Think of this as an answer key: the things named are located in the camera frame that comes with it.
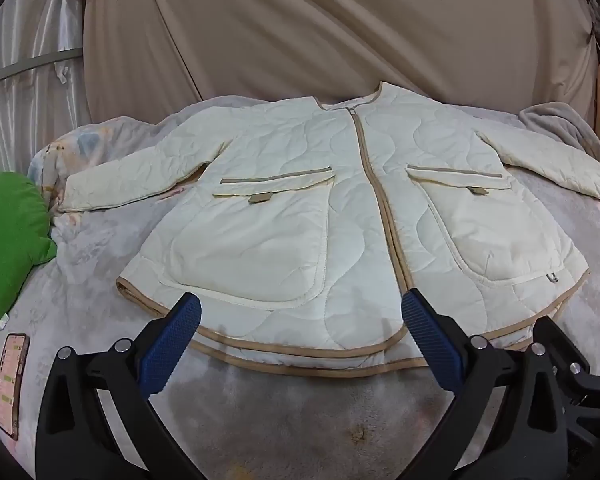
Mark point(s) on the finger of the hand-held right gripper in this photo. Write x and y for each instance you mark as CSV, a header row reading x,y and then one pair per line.
x,y
580,385

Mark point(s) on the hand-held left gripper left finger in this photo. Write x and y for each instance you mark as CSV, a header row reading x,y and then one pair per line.
x,y
172,345

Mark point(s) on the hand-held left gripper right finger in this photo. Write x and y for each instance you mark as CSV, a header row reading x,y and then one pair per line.
x,y
430,345

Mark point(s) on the cream quilted jacket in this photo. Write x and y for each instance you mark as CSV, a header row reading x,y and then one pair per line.
x,y
290,200

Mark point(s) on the floral grey blanket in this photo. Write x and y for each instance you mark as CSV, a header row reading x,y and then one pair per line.
x,y
105,240

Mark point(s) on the phone with pink case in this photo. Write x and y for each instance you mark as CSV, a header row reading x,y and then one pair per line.
x,y
12,385

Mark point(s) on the plain grey fleece blanket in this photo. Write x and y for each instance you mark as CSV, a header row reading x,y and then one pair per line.
x,y
560,125

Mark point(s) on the green pillow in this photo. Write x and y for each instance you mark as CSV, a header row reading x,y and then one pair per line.
x,y
10,240

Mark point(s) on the white satin curtain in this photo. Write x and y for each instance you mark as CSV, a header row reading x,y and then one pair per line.
x,y
25,120

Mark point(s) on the beige cloth backdrop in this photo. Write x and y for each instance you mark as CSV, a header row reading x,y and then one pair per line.
x,y
330,25

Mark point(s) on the grey rail bar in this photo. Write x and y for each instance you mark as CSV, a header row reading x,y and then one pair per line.
x,y
25,66

